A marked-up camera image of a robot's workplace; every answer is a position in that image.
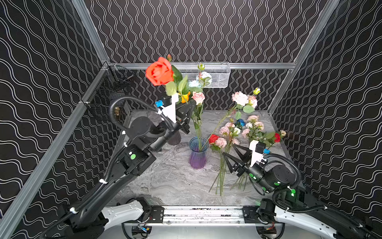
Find dark pink glass vase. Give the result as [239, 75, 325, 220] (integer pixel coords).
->
[167, 131, 182, 145]

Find white mesh wall basket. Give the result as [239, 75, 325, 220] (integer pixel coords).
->
[172, 62, 231, 88]

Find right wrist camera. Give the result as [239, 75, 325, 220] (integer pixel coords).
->
[249, 140, 270, 167]

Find blue flower stem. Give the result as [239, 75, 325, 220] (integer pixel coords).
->
[235, 119, 246, 128]

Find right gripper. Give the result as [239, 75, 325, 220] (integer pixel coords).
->
[224, 144, 275, 196]

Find black wire wall basket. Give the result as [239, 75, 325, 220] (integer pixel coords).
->
[84, 64, 135, 121]

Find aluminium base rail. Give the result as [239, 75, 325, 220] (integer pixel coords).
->
[80, 205, 323, 227]

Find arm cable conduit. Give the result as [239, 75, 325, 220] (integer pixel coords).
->
[38, 96, 175, 239]
[262, 153, 382, 239]

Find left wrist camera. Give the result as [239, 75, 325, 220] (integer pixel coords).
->
[155, 93, 179, 123]

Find white flower stem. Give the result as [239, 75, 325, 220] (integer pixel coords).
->
[187, 62, 213, 150]

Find pink rosebud stem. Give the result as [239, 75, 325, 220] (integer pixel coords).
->
[192, 92, 205, 151]

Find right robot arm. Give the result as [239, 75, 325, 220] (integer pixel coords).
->
[222, 143, 381, 239]

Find yellow rose stem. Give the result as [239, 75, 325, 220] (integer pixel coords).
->
[180, 91, 204, 150]

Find blue purple glass vase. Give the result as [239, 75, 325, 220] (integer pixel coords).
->
[189, 137, 209, 169]

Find red and pink flower stem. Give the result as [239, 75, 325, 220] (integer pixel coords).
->
[209, 134, 236, 196]

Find pink spray with red bud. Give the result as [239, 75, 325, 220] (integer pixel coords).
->
[219, 115, 293, 196]

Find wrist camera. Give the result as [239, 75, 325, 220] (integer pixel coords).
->
[155, 93, 179, 123]
[249, 140, 270, 167]

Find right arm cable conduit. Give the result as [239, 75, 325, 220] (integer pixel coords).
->
[262, 153, 382, 239]

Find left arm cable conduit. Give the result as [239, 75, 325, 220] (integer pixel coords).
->
[38, 96, 175, 239]

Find large red rose stem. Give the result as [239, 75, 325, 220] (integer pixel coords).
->
[146, 54, 190, 103]

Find pink peony spray stem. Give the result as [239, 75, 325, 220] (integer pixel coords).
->
[204, 87, 261, 145]

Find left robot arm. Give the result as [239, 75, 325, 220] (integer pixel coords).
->
[39, 96, 196, 239]

